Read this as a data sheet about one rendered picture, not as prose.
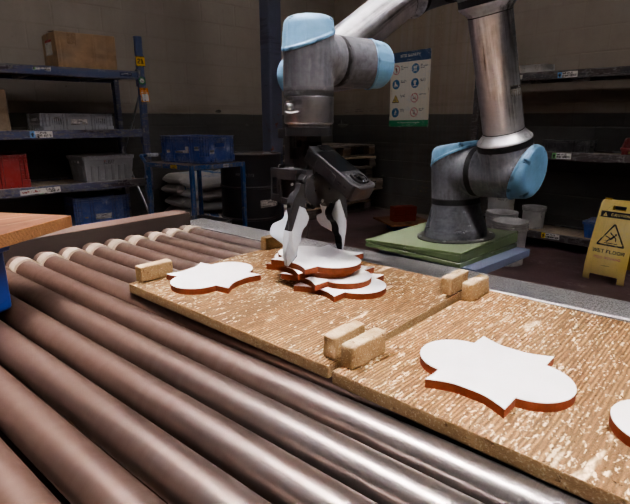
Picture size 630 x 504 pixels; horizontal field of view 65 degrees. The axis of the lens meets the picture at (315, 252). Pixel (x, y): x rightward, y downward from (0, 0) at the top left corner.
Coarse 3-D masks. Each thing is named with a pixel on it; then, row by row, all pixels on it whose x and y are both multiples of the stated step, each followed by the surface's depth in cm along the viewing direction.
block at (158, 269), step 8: (144, 264) 78; (152, 264) 78; (160, 264) 79; (168, 264) 80; (136, 272) 78; (144, 272) 78; (152, 272) 79; (160, 272) 80; (168, 272) 81; (144, 280) 78
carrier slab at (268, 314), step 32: (256, 256) 93; (160, 288) 75; (256, 288) 75; (288, 288) 75; (416, 288) 75; (224, 320) 63; (256, 320) 63; (288, 320) 63; (320, 320) 63; (352, 320) 63; (384, 320) 63; (416, 320) 65; (288, 352) 55; (320, 352) 55
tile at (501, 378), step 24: (432, 360) 51; (456, 360) 51; (480, 360) 51; (504, 360) 51; (528, 360) 51; (552, 360) 51; (432, 384) 47; (456, 384) 46; (480, 384) 46; (504, 384) 46; (528, 384) 46; (552, 384) 46; (504, 408) 42; (528, 408) 44; (552, 408) 43
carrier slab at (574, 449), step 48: (432, 336) 59; (480, 336) 59; (528, 336) 59; (576, 336) 59; (624, 336) 59; (336, 384) 51; (384, 384) 48; (576, 384) 48; (624, 384) 48; (480, 432) 41; (528, 432) 41; (576, 432) 41; (576, 480) 36; (624, 480) 35
